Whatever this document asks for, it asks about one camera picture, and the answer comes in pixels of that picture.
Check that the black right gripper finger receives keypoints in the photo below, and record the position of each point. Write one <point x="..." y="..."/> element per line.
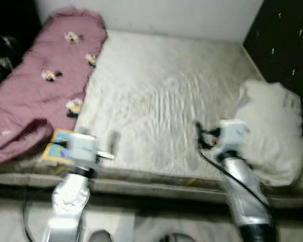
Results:
<point x="200" y="135"/>

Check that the colourful children's book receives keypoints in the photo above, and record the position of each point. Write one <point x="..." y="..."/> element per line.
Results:
<point x="55" y="151"/>

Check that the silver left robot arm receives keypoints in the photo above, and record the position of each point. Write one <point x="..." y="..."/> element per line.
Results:
<point x="68" y="201"/>

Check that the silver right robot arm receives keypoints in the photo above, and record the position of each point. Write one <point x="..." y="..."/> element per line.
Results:
<point x="242" y="191"/>

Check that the white quilted mattress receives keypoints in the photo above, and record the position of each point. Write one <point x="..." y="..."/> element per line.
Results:
<point x="161" y="91"/>

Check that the white pillow with lettering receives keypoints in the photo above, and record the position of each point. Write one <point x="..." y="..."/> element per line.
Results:
<point x="272" y="131"/>

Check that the grey left robot leg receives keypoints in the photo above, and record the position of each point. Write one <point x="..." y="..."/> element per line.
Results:
<point x="101" y="237"/>

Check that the pink cartoon print blanket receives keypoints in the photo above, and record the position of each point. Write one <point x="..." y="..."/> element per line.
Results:
<point x="40" y="60"/>

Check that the black tufted headboard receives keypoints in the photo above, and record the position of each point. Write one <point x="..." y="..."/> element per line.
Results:
<point x="283" y="40"/>

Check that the black printed garment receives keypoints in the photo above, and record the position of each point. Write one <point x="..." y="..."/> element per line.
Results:
<point x="5" y="60"/>

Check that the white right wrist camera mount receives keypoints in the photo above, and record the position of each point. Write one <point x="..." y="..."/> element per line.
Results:
<point x="235" y="133"/>

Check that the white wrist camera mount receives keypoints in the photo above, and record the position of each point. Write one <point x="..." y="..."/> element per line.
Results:
<point x="81" y="146"/>
<point x="235" y="133"/>

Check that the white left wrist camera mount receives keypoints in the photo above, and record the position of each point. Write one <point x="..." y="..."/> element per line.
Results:
<point x="81" y="146"/>

